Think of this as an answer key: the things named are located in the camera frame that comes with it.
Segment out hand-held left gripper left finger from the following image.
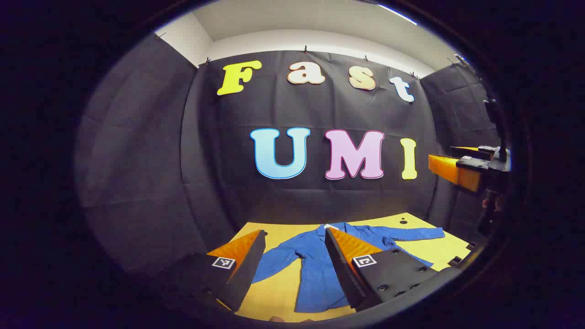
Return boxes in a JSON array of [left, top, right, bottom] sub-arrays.
[[171, 229, 268, 313]]

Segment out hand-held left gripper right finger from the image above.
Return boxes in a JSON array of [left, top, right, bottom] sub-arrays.
[[324, 226, 440, 313]]

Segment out blue corduroy shirt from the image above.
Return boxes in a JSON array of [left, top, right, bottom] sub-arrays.
[[250, 223, 446, 313]]

